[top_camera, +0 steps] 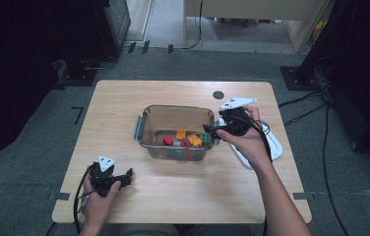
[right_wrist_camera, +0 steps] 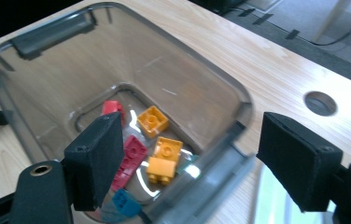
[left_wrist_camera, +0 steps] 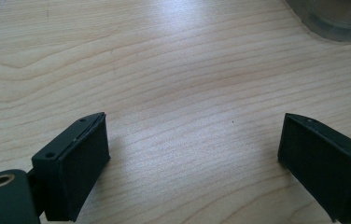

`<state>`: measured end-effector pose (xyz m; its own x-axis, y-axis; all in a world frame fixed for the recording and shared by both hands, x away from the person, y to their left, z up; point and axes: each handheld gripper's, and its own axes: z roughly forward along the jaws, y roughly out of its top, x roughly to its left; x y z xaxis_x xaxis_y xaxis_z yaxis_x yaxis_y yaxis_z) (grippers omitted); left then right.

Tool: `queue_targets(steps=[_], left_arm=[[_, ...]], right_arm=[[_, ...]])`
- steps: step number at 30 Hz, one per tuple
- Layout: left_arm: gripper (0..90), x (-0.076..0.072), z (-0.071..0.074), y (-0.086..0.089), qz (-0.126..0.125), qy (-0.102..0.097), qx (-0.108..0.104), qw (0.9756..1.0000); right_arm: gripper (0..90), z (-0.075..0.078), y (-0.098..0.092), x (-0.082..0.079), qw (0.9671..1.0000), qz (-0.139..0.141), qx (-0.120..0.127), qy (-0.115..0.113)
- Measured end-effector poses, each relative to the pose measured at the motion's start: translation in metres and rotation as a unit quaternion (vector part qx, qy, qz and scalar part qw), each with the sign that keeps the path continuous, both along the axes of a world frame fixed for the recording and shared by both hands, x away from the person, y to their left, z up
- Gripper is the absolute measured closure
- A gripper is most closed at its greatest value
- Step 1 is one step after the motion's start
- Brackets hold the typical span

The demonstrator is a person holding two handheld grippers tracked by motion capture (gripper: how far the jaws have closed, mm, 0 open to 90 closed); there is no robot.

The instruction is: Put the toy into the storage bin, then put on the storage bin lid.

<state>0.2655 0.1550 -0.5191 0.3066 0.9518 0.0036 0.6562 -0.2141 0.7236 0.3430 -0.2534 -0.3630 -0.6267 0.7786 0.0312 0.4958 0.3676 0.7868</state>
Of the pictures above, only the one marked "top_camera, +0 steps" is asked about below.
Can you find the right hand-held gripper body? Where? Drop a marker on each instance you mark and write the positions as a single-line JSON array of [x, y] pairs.
[[237, 121]]

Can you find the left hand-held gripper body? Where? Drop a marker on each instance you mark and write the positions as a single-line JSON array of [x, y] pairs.
[[102, 178]]

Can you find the green toy brick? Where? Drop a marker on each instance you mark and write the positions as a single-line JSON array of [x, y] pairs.
[[205, 137]]

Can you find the large orange toy brick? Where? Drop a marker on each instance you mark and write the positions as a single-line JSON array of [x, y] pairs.
[[195, 140]]

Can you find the small orange toy brick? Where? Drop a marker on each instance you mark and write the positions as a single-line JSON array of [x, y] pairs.
[[181, 134]]

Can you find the clear plastic storage box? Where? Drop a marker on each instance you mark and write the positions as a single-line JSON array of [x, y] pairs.
[[170, 119]]

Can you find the small red toy brick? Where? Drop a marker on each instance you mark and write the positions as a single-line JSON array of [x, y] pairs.
[[168, 141]]

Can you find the white plastic box lid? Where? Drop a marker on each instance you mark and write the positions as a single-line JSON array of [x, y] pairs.
[[276, 147]]

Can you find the person's right hand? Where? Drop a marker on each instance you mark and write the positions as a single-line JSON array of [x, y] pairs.
[[252, 147]]

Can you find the person's left hand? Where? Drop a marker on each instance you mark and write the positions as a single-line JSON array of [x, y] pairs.
[[96, 209]]

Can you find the grey round table grommet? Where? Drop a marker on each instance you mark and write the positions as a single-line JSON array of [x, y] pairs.
[[218, 95]]

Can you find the grey tape strip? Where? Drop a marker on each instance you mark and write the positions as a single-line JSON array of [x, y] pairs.
[[60, 196], [302, 196]]

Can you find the black floor tape corner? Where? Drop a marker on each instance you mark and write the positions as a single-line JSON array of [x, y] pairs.
[[79, 113]]

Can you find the black stand base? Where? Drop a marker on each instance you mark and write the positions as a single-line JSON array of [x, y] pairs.
[[74, 77], [296, 80]]

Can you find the person's lap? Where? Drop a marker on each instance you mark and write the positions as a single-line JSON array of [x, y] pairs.
[[186, 230]]

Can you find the beige wooden desk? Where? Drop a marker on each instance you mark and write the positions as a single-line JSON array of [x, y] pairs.
[[258, 8]]

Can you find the yellow object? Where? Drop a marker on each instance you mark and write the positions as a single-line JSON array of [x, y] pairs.
[[319, 31]]

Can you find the black cabinet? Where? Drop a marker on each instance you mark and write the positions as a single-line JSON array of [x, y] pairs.
[[111, 23]]

